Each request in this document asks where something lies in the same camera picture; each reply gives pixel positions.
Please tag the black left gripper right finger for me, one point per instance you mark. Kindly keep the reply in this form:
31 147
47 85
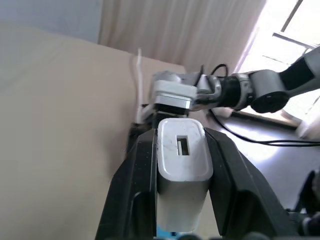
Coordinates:
240 190

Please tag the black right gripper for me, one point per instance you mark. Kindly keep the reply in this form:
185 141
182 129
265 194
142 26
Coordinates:
172 113

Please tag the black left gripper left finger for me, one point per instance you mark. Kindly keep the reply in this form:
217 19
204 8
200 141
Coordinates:
130 190

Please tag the white usb charger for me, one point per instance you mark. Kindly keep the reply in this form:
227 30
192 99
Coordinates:
183 185

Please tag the dark robot body part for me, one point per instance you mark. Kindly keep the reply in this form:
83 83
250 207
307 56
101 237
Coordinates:
308 207

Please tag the beige curtain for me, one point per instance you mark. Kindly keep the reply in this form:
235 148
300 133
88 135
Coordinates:
180 27

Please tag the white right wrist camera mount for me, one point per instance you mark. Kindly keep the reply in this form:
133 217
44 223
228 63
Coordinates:
172 88

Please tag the window frame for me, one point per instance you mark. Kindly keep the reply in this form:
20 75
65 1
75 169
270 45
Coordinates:
295 37

